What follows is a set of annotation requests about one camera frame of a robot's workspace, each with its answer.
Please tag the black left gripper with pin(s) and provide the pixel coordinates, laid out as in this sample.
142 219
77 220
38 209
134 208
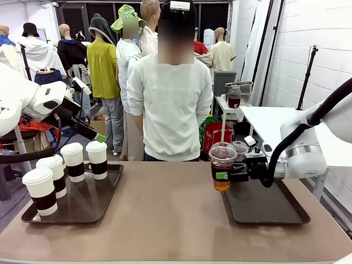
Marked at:
68 110

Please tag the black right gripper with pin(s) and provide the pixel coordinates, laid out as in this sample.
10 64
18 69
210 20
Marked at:
255 166

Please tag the white paper cup brown sleeve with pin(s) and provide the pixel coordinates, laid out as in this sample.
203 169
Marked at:
39 189
72 162
53 170
96 159

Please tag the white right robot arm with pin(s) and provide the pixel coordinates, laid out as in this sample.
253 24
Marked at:
302 156

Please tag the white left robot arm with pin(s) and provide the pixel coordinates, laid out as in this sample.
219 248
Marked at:
16 96

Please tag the dark brown serving tray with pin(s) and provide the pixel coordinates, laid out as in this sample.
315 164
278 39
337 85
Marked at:
82 200
261 206

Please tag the small cardboard box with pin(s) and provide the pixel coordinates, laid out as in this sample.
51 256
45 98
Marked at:
97 126

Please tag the red shopping bag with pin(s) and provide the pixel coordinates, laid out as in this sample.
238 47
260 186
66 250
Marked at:
217 137

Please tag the orange cloth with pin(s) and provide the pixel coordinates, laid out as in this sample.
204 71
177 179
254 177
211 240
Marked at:
35 127

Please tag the white rectangular table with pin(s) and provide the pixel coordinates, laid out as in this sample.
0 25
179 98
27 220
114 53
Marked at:
264 121

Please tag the mannequin grey hood yellow top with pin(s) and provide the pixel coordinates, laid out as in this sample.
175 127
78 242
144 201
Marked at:
103 74

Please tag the small white side table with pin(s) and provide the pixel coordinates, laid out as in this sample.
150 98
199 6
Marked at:
229 110

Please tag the glass jar dark liquid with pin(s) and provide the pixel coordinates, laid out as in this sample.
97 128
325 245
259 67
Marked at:
234 99

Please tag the person in green bucket hat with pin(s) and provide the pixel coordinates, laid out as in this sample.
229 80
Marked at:
127 60

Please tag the mannequin in black hoodie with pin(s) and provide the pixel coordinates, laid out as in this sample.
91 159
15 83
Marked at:
68 49

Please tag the metal container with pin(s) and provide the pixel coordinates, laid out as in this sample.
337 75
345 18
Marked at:
244 88

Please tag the person in white sweatshirt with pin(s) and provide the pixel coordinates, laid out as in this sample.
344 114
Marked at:
170 110

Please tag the grey cabinet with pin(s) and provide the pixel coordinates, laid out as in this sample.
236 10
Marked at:
224 82

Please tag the mannequin black hat white coat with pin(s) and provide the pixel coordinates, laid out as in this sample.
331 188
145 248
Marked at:
34 52

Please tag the grey plastic stool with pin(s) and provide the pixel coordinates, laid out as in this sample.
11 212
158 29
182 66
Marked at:
5 181

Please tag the bald mannequin white shirt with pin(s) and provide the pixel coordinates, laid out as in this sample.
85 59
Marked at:
149 33

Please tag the mannequin in blue white top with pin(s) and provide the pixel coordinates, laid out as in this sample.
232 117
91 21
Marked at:
5 46

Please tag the mannequin in cream shirt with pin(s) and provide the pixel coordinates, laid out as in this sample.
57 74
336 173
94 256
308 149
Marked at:
223 53

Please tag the white curtain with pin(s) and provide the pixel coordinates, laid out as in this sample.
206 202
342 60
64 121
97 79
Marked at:
257 46

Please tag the mannequin in red top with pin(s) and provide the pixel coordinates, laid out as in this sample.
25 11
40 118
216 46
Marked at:
200 46

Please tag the white round fan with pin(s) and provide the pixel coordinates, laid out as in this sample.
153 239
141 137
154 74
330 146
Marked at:
209 37

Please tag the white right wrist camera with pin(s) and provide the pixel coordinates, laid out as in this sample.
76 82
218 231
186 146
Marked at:
249 140

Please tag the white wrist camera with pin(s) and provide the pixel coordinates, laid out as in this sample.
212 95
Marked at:
81 84
249 140

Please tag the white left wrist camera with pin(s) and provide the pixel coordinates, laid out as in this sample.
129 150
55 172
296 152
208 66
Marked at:
81 84

